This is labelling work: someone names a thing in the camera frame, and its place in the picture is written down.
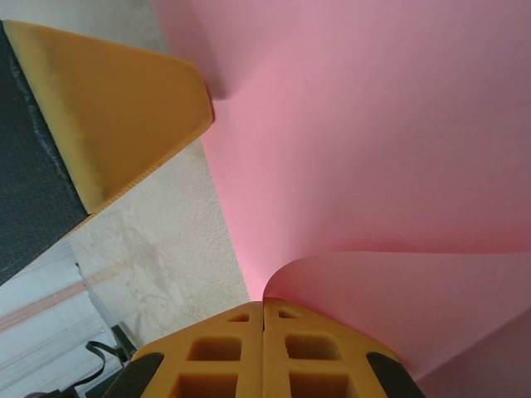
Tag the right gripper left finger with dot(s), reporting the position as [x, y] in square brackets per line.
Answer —
[215, 356]

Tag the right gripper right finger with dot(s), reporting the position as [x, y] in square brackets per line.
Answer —
[315, 356]

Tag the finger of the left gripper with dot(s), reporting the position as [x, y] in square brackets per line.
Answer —
[103, 116]

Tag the pink cloth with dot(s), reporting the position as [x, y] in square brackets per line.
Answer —
[373, 124]

